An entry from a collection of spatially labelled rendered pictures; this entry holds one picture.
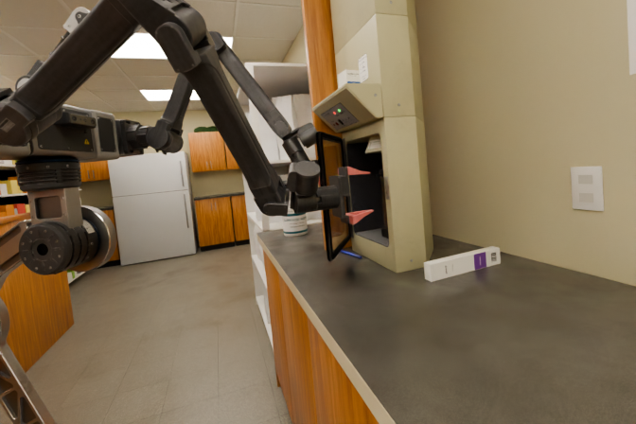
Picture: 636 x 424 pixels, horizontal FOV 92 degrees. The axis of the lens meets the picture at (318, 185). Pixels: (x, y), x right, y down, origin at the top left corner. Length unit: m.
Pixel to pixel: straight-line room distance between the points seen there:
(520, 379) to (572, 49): 0.82
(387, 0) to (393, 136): 0.40
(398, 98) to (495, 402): 0.75
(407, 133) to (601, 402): 0.69
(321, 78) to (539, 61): 0.72
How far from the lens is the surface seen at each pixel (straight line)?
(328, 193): 0.72
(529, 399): 0.58
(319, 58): 1.32
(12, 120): 0.78
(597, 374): 0.66
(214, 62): 0.59
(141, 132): 1.23
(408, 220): 0.98
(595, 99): 1.05
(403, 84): 1.00
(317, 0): 1.42
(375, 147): 1.04
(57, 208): 1.11
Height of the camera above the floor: 1.28
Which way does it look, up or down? 3 degrees down
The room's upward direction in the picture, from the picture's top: 5 degrees counter-clockwise
